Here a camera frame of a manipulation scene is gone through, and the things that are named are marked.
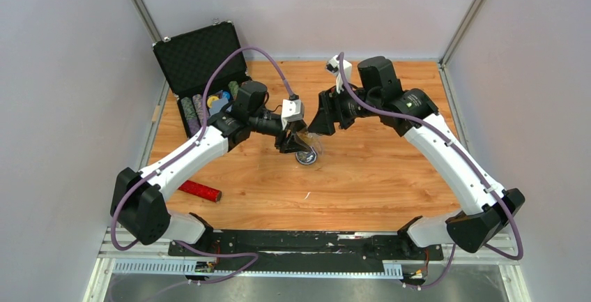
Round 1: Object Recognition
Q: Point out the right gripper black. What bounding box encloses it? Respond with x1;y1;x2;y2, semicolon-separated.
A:
308;81;380;135

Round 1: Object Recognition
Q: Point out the clear pill bottle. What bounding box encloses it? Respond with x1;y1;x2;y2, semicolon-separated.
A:
297;129;323;154

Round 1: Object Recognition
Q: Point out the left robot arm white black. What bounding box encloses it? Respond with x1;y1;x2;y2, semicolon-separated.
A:
110;81;312;255

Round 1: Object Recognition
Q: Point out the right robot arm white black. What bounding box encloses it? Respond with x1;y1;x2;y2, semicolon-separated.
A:
308;54;525;260

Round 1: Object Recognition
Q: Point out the pink green chip stack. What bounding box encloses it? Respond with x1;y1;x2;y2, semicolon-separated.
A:
228;81;240;99

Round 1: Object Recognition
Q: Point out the blue playing card deck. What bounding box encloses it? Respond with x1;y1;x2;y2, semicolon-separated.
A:
209;98;231;116

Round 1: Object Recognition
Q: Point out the yellow dealer button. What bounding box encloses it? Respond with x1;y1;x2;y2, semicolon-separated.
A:
206;95;220;108

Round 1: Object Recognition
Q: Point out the purple chip stack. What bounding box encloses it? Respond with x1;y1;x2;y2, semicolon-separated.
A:
192;94;207;124

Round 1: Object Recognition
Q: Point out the red glitter tube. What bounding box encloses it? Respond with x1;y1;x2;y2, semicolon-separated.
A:
178;181;222;203

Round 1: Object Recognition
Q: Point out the black poker chip case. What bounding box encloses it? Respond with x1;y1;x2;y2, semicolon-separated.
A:
152;21;241;137

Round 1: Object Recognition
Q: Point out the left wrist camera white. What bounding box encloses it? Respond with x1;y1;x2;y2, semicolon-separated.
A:
281;99;305;130

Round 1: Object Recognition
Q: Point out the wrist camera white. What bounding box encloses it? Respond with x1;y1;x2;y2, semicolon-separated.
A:
325;55;352;94
281;99;305;130

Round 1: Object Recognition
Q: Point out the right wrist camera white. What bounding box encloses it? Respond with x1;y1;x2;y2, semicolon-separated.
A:
325;55;352;94

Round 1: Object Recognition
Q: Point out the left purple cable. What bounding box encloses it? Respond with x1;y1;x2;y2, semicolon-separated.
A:
109;45;300;287

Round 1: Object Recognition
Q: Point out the purple cable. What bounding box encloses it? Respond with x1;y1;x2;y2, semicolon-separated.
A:
337;52;525;290
109;45;300;287

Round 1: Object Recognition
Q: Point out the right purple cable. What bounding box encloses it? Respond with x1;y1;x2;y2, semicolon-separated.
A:
337;52;525;290

